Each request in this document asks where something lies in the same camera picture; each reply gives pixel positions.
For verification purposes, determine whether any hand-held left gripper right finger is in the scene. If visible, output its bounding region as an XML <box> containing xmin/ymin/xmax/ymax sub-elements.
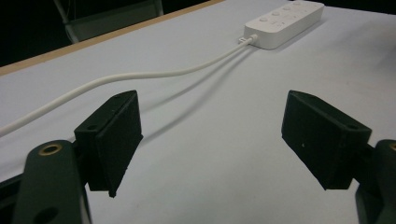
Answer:
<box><xmin>281</xmin><ymin>90</ymin><xmax>373</xmax><ymax>191</ymax></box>

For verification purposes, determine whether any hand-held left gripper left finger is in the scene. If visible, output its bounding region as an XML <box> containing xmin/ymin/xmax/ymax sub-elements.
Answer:
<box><xmin>74</xmin><ymin>90</ymin><xmax>145</xmax><ymax>199</ymax></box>

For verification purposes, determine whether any grey metal chair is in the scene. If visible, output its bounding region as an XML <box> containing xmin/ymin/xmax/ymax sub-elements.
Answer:
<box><xmin>52</xmin><ymin>0</ymin><xmax>164</xmax><ymax>44</ymax></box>

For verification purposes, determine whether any white power strip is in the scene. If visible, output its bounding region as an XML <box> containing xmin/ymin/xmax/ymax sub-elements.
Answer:
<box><xmin>243</xmin><ymin>0</ymin><xmax>325</xmax><ymax>50</ymax></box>

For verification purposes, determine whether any white power cable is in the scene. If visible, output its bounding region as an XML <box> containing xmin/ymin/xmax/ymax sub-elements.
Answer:
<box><xmin>0</xmin><ymin>34</ymin><xmax>259</xmax><ymax>138</ymax></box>

